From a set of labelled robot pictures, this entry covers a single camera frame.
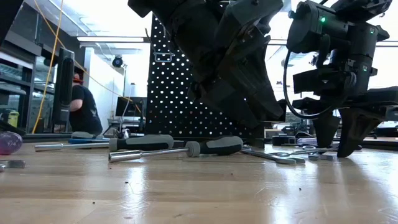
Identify grey handled screwdriver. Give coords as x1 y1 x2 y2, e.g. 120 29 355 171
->
70 131 106 140

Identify translucent red handled screwdriver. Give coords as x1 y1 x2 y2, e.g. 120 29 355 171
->
0 131 24 156

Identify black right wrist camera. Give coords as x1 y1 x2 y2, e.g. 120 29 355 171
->
292 68 354 95

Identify round black lamp on stand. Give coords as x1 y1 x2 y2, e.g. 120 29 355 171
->
111 55 129 139

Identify black computer monitor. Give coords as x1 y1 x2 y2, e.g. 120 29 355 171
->
115 96 147 118

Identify grey handled nut driver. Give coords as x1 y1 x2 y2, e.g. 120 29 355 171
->
108 135 244 164
34 134 175 153

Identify black plastic bin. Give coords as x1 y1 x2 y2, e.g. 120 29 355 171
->
267 98 288 123

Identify black tower fan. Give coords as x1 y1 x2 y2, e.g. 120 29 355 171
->
50 46 76 126

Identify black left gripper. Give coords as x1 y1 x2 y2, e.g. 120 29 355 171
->
127 0 284 129

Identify yellow-green container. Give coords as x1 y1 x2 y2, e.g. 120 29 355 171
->
7 110 21 129

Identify person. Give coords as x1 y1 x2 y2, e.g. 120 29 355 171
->
68 73 104 136

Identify glass shelf cabinet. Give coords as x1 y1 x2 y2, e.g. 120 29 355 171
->
0 30 55 135

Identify black metal pegboard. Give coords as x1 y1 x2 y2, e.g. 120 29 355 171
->
144 14 267 149

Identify yellow cable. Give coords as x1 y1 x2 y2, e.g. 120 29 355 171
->
30 0 142 135

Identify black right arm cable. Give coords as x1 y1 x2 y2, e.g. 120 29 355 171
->
282 49 357 121

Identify clear safety glasses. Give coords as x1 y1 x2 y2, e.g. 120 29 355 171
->
102 127 131 141

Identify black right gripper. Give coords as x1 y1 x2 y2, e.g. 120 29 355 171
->
292 67 398 158

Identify silver double prong peg hook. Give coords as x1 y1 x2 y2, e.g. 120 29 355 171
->
144 27 174 63

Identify black aluminium table frame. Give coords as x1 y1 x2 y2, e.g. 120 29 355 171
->
22 133 398 152

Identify blue handled scissors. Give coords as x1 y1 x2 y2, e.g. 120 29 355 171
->
67 138 110 145

